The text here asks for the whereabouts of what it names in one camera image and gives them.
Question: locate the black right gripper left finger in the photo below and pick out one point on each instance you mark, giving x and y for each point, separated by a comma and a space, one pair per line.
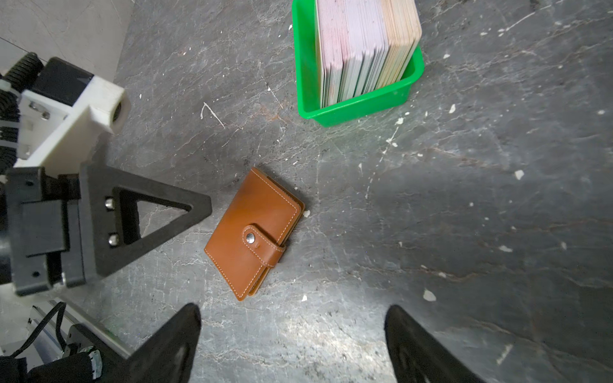
168, 355

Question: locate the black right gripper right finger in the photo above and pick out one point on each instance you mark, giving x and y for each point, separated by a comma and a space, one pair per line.
417, 356

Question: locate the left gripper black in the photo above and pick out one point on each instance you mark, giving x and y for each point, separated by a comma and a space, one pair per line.
123, 217

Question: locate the brown leather card holder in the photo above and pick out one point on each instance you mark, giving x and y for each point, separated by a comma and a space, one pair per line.
251, 237

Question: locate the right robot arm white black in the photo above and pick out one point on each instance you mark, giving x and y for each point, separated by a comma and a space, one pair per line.
49, 355

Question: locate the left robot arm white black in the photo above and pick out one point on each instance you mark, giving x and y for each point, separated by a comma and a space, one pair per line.
12, 119

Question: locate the green plastic card bin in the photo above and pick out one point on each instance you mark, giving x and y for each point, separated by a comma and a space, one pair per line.
308, 86

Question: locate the stack of cards in bin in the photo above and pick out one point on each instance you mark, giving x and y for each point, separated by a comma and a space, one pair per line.
362, 46

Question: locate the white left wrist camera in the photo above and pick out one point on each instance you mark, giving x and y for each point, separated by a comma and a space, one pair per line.
63, 113

